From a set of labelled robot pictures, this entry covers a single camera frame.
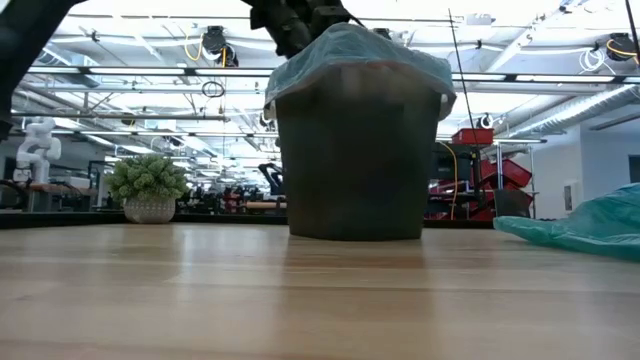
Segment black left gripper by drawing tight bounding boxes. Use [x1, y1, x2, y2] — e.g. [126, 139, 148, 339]
[241, 0, 315, 59]

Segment light blue trash bag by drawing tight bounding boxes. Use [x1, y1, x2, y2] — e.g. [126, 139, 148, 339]
[263, 21, 458, 122]

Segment dark grey trash bin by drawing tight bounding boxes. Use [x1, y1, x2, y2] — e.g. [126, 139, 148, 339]
[273, 62, 445, 242]

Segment teal trash bag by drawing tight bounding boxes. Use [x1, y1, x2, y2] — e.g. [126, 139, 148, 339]
[493, 182, 640, 262]

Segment long ceiling light bar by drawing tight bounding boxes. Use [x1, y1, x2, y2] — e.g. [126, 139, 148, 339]
[27, 65, 640, 85]

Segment wooden workbench top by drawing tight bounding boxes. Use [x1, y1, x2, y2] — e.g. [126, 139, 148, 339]
[243, 200, 290, 211]
[27, 182, 99, 197]

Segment black monitor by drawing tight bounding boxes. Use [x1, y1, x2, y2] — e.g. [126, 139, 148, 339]
[428, 142, 474, 183]

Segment green artificial potted plant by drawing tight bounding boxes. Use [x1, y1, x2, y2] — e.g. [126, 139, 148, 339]
[103, 153, 190, 225]

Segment red box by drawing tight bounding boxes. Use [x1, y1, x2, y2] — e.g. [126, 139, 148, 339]
[451, 127, 496, 147]

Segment red storage bin rack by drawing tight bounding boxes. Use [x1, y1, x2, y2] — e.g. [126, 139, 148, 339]
[472, 157, 534, 223]

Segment white robot figure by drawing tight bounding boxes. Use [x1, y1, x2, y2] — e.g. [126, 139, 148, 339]
[13, 116, 64, 185]

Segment black stand pole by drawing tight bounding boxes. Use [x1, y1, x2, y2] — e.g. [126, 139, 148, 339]
[624, 0, 640, 51]

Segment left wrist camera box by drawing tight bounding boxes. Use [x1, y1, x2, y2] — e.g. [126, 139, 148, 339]
[310, 3, 354, 26]

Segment black ceiling cable reel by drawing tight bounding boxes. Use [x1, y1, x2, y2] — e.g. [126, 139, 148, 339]
[202, 24, 240, 69]
[605, 31, 638, 63]

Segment thin black hanging cable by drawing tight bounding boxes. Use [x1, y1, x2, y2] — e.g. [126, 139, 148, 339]
[447, 7, 481, 149]

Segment yellow hanging cable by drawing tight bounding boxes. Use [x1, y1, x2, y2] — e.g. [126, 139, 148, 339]
[438, 141, 460, 221]

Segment black aluminium cross rail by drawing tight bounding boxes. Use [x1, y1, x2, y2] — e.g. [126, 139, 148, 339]
[0, 211, 496, 231]

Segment silver ventilation duct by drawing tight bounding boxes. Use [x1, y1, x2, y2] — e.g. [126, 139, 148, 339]
[503, 83, 640, 142]

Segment white cable coil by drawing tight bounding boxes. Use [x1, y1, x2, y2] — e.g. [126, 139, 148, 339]
[578, 47, 607, 75]

